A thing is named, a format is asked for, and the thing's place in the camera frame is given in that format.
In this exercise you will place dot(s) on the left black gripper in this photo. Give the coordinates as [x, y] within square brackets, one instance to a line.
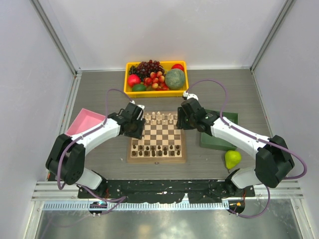
[137, 134]

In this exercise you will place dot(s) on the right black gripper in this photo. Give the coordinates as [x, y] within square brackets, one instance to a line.
[180, 123]

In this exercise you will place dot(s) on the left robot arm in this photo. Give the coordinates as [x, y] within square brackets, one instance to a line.
[67, 157]

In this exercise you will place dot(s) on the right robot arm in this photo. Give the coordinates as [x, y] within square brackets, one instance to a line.
[272, 160]

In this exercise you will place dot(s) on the wooden chess board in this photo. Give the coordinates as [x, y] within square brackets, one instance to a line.
[161, 142]

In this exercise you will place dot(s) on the green lime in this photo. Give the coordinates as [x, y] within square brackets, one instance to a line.
[139, 88]

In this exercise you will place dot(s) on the green tray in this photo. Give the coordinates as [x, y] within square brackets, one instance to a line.
[215, 143]

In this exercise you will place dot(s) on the green melon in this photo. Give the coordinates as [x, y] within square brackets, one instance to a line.
[175, 79]

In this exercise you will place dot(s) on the red apple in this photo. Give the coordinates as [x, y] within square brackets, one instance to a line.
[133, 79]

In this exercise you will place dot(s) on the red cherry cluster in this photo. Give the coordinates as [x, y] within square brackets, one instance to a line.
[155, 82]

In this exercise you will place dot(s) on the pink plastic box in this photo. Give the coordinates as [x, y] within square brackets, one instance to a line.
[85, 120]

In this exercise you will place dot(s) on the red tomato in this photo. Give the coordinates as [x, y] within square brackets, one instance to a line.
[178, 66]

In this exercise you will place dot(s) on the dark grape bunch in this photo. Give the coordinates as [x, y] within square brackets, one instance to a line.
[144, 69]

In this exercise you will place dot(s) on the yellow plastic fruit bin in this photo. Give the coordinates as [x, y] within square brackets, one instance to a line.
[147, 94]

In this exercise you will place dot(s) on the green pear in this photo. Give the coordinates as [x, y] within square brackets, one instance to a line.
[232, 158]

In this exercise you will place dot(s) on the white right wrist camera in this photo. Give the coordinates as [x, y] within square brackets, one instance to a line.
[189, 96]

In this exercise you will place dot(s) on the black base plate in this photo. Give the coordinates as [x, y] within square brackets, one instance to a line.
[170, 191]

